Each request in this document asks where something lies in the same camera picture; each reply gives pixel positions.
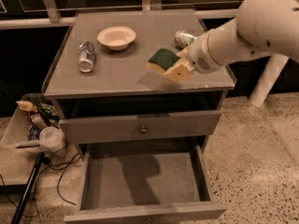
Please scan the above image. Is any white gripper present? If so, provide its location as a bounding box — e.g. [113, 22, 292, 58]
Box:
[164, 33, 222, 83]

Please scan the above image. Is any green and yellow sponge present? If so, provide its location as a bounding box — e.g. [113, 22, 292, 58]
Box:
[147, 49, 179, 74]

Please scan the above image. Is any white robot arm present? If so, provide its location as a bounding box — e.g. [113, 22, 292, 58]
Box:
[164, 0, 299, 83]

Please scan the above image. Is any round metal drawer knob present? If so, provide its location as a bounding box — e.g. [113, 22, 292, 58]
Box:
[140, 125, 149, 134]

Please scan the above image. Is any closed upper grey drawer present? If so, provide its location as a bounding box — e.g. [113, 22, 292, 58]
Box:
[59, 110, 221, 145]

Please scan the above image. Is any grey drawer cabinet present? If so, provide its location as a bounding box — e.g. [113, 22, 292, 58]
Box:
[41, 8, 238, 161]

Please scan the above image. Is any open middle grey drawer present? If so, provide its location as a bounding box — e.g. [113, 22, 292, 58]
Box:
[64, 145, 227, 224]

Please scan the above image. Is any white bowl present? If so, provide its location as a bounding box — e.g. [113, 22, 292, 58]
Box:
[97, 26, 135, 51]

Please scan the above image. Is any clear plastic bottle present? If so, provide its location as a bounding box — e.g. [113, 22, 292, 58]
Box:
[78, 41, 95, 73]

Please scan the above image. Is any colourful snack bag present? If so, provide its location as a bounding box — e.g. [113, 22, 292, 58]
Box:
[37, 104, 60, 120]

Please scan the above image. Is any clear plastic cup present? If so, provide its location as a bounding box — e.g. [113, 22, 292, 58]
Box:
[39, 127, 65, 152]

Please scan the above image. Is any clear plastic bin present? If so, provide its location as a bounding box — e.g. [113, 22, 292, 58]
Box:
[1, 93, 67, 185]

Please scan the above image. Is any black pole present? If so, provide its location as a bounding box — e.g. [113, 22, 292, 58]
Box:
[11, 152, 45, 224]

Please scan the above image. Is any white support post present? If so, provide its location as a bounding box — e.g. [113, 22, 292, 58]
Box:
[249, 54, 289, 107]

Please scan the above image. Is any black cable on floor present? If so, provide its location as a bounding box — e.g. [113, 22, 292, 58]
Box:
[0, 142, 82, 217]

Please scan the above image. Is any metal railing frame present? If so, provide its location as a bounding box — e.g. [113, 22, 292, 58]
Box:
[0, 0, 260, 30]

